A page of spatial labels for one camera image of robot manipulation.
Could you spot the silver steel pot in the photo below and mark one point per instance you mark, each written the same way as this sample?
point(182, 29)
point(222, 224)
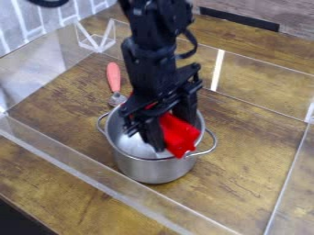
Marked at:
point(138, 160)

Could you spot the clear acrylic enclosure wall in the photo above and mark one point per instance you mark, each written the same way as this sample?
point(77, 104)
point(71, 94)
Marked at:
point(251, 184)

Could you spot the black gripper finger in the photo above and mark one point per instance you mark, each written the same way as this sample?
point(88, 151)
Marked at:
point(186, 108)
point(151, 133)

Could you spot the spatula with pink handle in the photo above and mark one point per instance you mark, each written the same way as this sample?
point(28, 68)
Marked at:
point(114, 78)

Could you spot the red rectangular block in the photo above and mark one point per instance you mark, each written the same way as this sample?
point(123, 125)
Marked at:
point(179, 134)

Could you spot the black strip on table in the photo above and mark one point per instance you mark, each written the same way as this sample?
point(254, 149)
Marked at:
point(249, 21)

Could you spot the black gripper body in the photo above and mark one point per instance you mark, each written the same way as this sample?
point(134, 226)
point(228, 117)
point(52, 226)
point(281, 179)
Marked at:
point(156, 79)

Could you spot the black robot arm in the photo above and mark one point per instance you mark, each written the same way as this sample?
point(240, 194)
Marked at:
point(156, 22)

